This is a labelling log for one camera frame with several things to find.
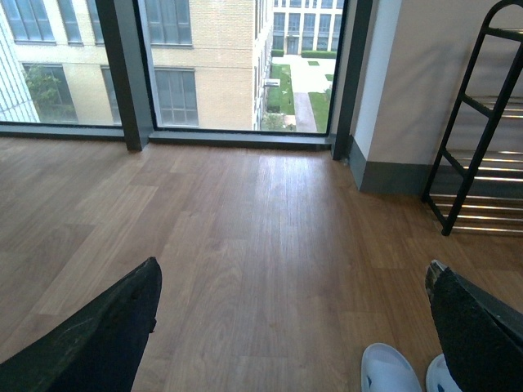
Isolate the white slipper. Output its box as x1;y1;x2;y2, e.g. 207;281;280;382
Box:
426;354;462;392
361;343;422;391

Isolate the black metal shoe rack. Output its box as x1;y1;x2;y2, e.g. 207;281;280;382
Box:
422;1;522;236

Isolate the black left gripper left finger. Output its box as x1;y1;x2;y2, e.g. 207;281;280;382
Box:
1;257;162;391

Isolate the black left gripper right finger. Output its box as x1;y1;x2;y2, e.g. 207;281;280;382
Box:
425;260;522;391

